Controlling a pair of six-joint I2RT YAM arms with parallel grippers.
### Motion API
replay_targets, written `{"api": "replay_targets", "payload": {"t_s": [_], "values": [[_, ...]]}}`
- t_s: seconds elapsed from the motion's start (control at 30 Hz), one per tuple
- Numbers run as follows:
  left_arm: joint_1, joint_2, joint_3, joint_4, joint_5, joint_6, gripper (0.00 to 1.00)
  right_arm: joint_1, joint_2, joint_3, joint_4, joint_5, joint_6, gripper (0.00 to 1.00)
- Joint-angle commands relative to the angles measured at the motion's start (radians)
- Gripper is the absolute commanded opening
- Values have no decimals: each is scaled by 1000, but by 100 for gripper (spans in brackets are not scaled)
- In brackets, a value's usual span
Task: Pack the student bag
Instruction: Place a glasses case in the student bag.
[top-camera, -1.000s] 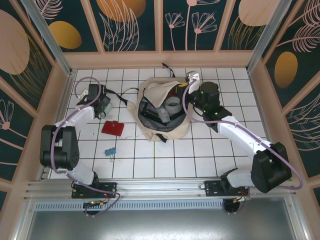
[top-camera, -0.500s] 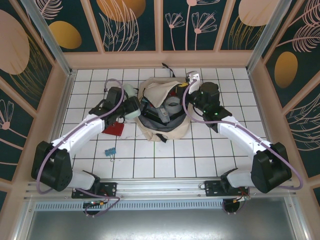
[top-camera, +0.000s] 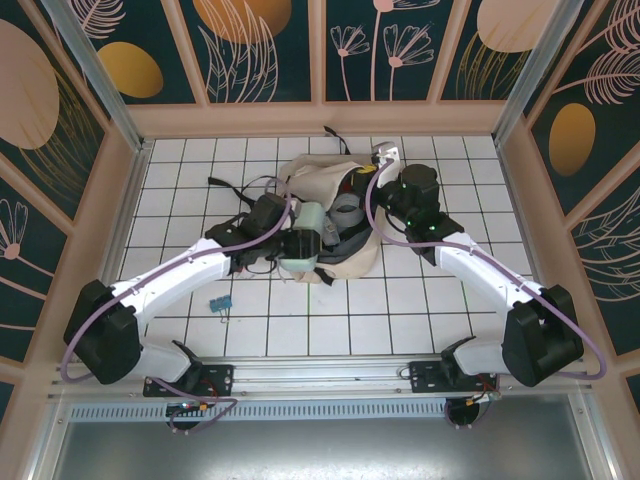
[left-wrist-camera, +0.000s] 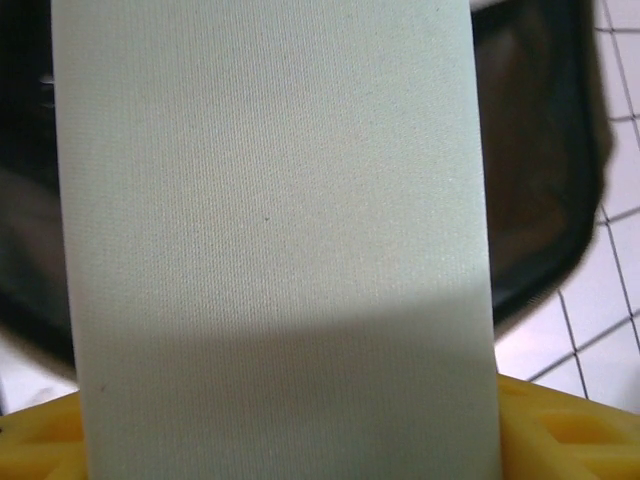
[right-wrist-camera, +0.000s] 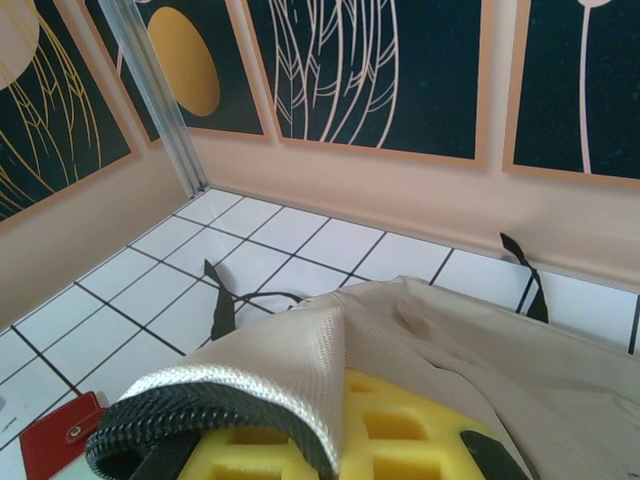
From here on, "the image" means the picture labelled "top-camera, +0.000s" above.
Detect grey tape roll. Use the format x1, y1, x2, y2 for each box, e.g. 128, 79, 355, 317
327, 192, 369, 234

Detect beige canvas bag black straps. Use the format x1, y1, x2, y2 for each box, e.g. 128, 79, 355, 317
207, 124, 384, 287

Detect mint green glasses case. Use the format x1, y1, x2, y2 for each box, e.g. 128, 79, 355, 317
276, 200, 331, 275

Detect blue binder clips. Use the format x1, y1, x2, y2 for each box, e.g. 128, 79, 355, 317
207, 295, 235, 324

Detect aluminium mounting beam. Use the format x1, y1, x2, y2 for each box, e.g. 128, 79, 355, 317
47, 353, 599, 401

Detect perforated metal strip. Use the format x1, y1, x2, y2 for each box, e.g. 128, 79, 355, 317
67, 402, 594, 424

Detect grey metal sheet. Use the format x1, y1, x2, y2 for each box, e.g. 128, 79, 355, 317
29, 399, 616, 480

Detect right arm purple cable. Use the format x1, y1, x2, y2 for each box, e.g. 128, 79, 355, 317
366, 160, 609, 431

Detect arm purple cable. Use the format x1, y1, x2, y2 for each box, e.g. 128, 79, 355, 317
59, 177, 296, 435
366, 160, 609, 431

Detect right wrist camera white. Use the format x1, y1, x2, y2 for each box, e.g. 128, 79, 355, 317
370, 141, 401, 166

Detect wall panel pink flowers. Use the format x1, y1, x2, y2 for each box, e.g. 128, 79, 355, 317
324, 0, 459, 104

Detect aluminium side rail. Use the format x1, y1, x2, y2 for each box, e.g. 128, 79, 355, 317
74, 142, 156, 361

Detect wall panel pink oval gold strands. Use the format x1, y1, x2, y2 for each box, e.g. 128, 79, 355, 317
439, 0, 571, 101

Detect wall panel orange oval feather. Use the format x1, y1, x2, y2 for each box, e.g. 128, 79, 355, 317
522, 0, 640, 216

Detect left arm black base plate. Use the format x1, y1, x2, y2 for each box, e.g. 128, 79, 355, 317
143, 363, 236, 399

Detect aluminium corner post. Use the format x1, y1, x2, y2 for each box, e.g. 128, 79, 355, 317
492, 0, 586, 146
40, 0, 154, 154

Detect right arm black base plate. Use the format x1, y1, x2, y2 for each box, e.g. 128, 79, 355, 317
407, 358, 501, 396

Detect wall panel pink fern leaves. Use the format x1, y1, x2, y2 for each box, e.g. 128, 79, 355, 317
569, 169, 640, 359

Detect small circuit board with wires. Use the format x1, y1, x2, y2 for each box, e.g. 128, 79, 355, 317
464, 389, 503, 407
167, 399, 214, 416

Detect wall panel single pink flower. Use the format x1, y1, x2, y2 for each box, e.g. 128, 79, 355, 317
0, 164, 71, 361

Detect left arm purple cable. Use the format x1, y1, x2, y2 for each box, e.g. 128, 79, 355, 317
59, 177, 296, 435

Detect wall panel large pink disc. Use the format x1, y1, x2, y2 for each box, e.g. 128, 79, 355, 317
0, 0, 111, 221

